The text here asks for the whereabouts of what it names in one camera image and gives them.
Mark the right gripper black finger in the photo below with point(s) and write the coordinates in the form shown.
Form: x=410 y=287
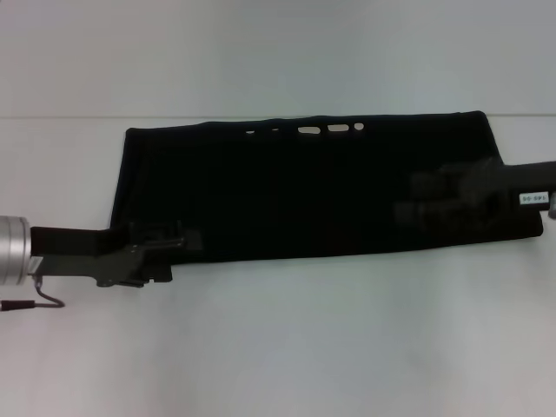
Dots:
x=438 y=180
x=430 y=213

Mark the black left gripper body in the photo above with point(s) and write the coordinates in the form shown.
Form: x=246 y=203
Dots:
x=78 y=254

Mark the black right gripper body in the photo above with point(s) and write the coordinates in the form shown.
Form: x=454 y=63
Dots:
x=508 y=184

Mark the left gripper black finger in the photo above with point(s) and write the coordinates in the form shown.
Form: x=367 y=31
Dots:
x=157 y=271
x=167 y=239

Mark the black t-shirt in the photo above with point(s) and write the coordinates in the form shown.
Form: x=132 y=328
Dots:
x=304 y=195

